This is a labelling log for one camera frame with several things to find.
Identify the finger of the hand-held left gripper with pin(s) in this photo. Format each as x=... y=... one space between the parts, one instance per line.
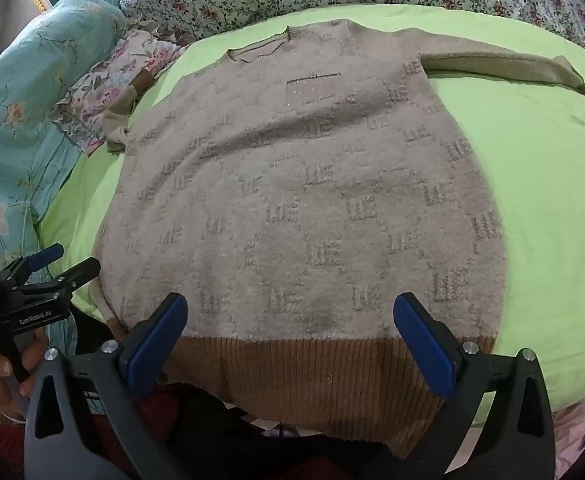
x=75 y=272
x=46 y=254

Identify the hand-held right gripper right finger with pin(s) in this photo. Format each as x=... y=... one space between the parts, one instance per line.
x=425 y=346

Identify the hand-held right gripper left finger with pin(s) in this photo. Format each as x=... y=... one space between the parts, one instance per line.
x=157 y=341

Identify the beige knit sweater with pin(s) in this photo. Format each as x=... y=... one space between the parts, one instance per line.
x=297 y=185

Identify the teal floral quilt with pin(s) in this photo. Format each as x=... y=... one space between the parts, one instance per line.
x=22 y=85

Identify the pink floral pillow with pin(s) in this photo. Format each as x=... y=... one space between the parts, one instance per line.
x=107 y=75

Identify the green bed sheet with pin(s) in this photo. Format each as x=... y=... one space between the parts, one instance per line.
x=547 y=185

